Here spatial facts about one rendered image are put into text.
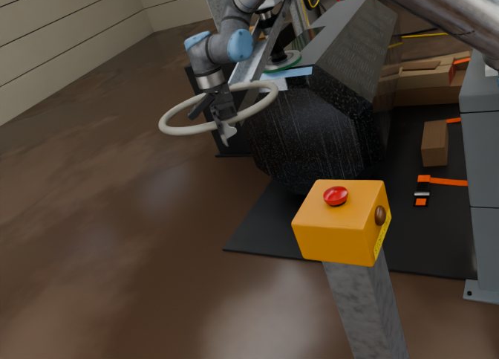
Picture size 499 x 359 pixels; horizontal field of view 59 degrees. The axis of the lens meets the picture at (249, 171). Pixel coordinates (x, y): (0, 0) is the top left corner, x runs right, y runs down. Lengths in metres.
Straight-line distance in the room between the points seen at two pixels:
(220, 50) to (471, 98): 0.76
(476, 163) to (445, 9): 0.66
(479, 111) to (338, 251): 0.89
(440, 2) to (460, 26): 0.09
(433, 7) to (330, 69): 1.21
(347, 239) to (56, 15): 8.26
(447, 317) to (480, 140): 0.72
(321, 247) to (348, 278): 0.09
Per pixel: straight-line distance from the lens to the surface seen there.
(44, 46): 8.47
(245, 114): 1.55
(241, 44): 1.37
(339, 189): 0.71
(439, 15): 1.07
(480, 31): 1.15
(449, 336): 1.87
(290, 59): 2.27
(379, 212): 0.70
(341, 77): 2.21
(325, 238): 0.70
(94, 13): 9.24
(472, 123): 1.52
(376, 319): 0.84
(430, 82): 3.23
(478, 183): 1.64
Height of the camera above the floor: 1.50
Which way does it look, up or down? 29 degrees down
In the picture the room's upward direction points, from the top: 22 degrees counter-clockwise
